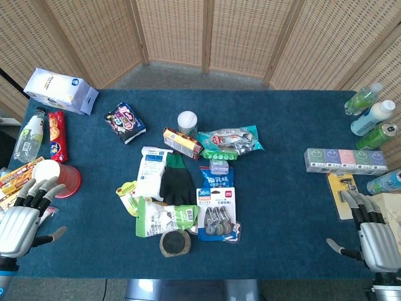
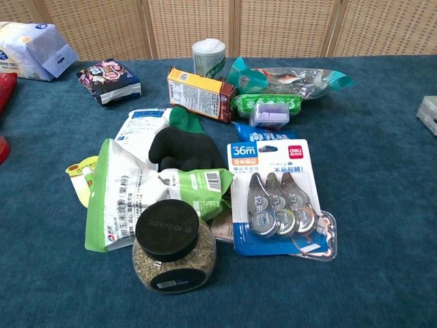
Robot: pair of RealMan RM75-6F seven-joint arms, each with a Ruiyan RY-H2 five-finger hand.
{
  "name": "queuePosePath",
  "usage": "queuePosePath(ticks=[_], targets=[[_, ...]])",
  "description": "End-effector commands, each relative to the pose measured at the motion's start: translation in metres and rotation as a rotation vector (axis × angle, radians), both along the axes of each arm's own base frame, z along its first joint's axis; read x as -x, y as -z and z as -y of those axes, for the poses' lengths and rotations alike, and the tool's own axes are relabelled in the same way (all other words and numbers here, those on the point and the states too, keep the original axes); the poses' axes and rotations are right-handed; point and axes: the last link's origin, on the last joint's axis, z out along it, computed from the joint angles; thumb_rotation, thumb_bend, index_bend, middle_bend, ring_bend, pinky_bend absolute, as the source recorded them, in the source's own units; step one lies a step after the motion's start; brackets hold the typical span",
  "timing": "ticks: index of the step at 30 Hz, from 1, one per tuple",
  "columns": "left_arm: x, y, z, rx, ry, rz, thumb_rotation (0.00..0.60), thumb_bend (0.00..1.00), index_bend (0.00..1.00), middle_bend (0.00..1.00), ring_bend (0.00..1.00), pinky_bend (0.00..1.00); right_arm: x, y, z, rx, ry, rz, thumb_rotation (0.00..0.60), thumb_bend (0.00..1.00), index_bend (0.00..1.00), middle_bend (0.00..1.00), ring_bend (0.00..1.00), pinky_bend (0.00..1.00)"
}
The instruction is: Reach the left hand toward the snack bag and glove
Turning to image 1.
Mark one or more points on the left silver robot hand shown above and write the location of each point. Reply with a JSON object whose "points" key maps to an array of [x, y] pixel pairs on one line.
{"points": [[17, 219]]}

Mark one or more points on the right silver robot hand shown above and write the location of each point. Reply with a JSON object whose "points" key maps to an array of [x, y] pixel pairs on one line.
{"points": [[374, 243]]}

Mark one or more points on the white wet wipes pack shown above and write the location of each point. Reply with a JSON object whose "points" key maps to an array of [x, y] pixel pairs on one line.
{"points": [[150, 172]]}

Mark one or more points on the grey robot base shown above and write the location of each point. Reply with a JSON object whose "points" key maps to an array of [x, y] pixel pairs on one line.
{"points": [[191, 290]]}

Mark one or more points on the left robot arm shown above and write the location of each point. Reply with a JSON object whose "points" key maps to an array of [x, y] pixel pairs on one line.
{"points": [[5, 271]]}

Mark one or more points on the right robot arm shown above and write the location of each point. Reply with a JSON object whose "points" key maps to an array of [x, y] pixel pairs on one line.
{"points": [[386, 286]]}

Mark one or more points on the small clear plastic wrapper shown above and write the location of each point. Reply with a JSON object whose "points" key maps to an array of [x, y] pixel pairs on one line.
{"points": [[48, 214]]}

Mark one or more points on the yellow red snack box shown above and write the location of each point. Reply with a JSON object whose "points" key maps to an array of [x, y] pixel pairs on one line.
{"points": [[15, 183]]}

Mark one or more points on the beige cardboard box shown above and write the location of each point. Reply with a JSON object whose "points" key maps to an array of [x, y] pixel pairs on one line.
{"points": [[390, 205]]}

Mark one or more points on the red paper cup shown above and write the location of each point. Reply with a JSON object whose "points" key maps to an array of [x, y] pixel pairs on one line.
{"points": [[59, 178]]}

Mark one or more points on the yellow razor card pack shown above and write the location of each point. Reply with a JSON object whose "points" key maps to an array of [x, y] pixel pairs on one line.
{"points": [[341, 191]]}

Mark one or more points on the clear bottle with green label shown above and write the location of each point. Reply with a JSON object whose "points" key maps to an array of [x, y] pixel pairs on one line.
{"points": [[29, 136]]}

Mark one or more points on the multicolour pocket tissue multipack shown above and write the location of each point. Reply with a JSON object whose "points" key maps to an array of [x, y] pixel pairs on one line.
{"points": [[346, 161]]}

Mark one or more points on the red biscuit roll pack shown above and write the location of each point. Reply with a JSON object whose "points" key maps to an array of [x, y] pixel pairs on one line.
{"points": [[57, 135]]}

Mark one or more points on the green drink can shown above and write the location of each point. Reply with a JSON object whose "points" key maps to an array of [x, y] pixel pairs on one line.
{"points": [[377, 136]]}

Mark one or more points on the blue table cloth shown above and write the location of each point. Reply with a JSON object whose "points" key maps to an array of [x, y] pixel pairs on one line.
{"points": [[275, 188]]}

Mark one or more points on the yellow green small card pack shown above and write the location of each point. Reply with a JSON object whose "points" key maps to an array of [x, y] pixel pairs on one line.
{"points": [[128, 197]]}

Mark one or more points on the white blue drink bottle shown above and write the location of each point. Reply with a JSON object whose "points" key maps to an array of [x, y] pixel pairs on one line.
{"points": [[369, 118]]}

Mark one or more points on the large white tissue pack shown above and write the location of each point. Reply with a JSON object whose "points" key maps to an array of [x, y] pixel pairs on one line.
{"points": [[61, 91]]}

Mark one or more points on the green clear spray bottle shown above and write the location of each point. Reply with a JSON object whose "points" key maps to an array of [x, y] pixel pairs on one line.
{"points": [[361, 98]]}

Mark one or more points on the green white pouch bag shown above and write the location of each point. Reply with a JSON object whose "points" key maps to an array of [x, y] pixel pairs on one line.
{"points": [[163, 218]]}

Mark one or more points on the dark snack bag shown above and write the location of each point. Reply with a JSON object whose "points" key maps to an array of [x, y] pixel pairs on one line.
{"points": [[125, 121]]}

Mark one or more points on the blue correction tape card pack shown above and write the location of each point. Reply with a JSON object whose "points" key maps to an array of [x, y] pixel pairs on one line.
{"points": [[216, 213]]}

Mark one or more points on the dark green work glove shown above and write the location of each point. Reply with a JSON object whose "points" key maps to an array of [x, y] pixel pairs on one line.
{"points": [[177, 180]]}

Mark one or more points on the blue milk candy bag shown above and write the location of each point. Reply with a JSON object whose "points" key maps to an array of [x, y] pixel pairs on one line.
{"points": [[216, 179]]}

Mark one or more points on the small purple box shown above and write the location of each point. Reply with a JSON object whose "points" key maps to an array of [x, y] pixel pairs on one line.
{"points": [[218, 166]]}

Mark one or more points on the teal snack bag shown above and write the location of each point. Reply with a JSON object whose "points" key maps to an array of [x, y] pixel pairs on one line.
{"points": [[232, 138]]}

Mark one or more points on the green gum blister pack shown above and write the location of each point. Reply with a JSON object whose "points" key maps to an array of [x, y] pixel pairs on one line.
{"points": [[220, 155]]}

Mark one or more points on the brown yellow cookie box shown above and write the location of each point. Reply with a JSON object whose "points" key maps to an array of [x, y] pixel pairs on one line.
{"points": [[181, 143]]}

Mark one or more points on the white lidded round can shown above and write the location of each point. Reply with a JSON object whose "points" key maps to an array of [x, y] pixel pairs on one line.
{"points": [[187, 122]]}

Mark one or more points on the woven folding screen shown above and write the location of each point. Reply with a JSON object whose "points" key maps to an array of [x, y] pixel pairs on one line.
{"points": [[219, 34]]}

